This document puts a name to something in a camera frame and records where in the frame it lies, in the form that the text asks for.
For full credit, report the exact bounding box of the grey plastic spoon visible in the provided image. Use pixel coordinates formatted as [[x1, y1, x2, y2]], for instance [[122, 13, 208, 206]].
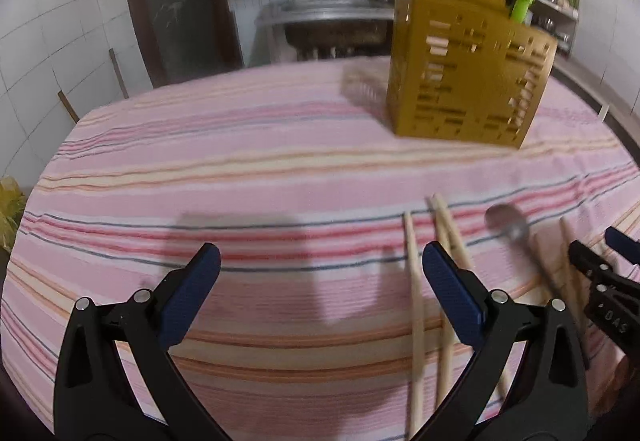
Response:
[[485, 203, 562, 299]]

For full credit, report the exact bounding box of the green handled fork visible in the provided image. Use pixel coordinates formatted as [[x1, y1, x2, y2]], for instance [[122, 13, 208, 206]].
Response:
[[510, 0, 535, 24]]

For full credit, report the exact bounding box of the wooden chopstick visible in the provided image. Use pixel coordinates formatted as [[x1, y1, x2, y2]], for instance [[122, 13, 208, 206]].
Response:
[[402, 212, 425, 439], [432, 192, 514, 407], [425, 196, 458, 407]]

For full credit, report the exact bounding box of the pink striped tablecloth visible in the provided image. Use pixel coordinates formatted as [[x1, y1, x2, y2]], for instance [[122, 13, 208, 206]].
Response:
[[1, 59, 639, 440]]

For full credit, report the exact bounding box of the yellow perforated utensil basket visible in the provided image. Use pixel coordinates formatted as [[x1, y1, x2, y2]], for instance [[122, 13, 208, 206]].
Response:
[[386, 0, 556, 149]]

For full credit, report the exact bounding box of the steel sink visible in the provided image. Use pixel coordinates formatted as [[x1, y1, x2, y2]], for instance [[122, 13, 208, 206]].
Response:
[[256, 0, 394, 63]]

